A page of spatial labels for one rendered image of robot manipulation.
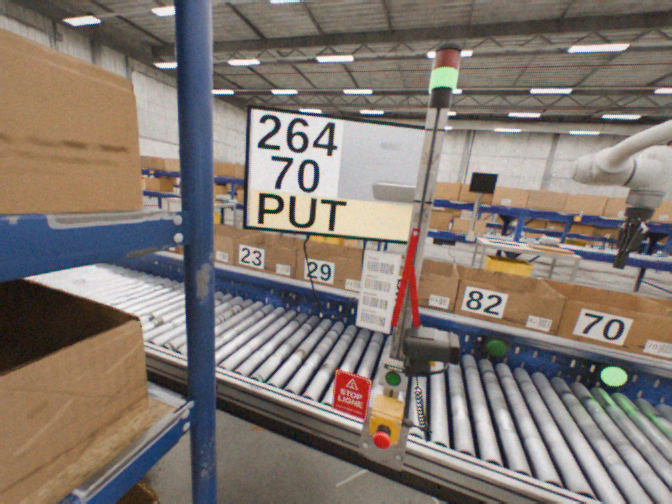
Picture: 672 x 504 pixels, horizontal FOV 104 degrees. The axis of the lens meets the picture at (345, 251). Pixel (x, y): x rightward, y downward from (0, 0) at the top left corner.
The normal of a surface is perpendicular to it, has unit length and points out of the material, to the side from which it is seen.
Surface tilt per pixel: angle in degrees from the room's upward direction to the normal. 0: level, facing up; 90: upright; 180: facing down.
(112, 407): 90
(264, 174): 86
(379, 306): 90
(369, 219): 86
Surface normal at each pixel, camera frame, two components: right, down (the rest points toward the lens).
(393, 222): 0.04, 0.16
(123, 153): 0.94, 0.17
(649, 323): -0.29, 0.19
